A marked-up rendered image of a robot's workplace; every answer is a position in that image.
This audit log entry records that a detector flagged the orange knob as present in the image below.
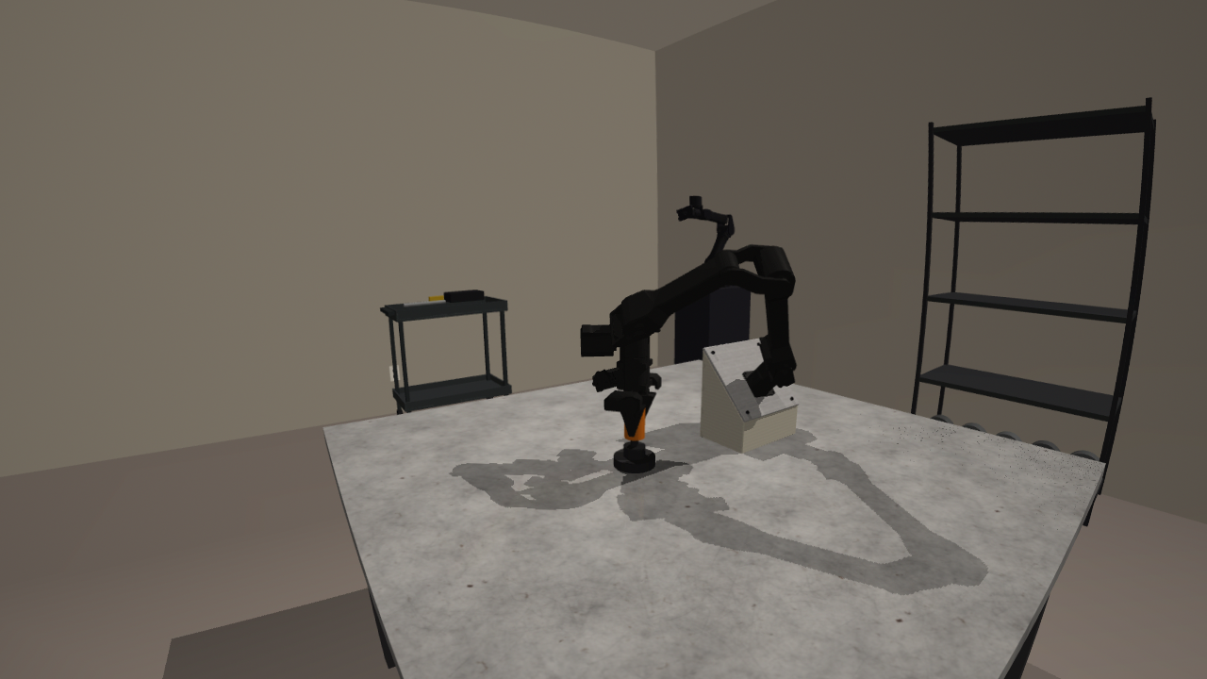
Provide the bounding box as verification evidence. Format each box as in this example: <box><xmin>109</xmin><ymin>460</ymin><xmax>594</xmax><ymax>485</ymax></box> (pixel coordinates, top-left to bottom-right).
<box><xmin>624</xmin><ymin>412</ymin><xmax>645</xmax><ymax>441</ymax></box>

